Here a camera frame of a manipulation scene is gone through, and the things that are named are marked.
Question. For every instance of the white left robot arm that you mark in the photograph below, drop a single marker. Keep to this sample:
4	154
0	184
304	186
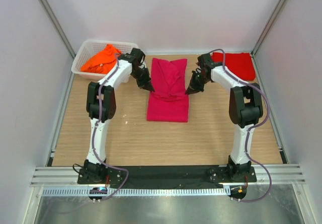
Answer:
101	107

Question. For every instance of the magenta pink t-shirt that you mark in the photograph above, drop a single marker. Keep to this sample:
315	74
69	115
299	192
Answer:
168	102

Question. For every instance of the right aluminium corner post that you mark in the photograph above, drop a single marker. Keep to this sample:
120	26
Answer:
268	26

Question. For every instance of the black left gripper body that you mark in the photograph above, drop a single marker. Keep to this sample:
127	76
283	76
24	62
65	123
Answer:
142	77

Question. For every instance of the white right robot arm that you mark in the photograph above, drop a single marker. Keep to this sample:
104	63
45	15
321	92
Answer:
245	109

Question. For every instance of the aluminium corner post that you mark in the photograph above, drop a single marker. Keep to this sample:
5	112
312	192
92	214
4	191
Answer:
57	26
268	26

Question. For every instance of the white plastic basket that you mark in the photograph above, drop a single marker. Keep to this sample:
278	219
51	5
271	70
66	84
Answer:
91	47

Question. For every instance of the left aluminium corner post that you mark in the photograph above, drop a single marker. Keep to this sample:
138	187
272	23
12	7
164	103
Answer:
57	26

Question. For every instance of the orange t-shirt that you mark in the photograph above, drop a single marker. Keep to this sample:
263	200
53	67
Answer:
102	62

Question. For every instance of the white slotted cable duct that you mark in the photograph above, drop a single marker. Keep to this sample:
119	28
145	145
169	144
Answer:
101	191

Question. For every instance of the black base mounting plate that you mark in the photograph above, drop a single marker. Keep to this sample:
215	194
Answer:
165	177

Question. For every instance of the folded red t-shirt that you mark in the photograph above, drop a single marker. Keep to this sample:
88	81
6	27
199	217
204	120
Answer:
241	65

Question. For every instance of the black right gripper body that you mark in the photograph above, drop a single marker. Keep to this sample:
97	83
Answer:
197	82

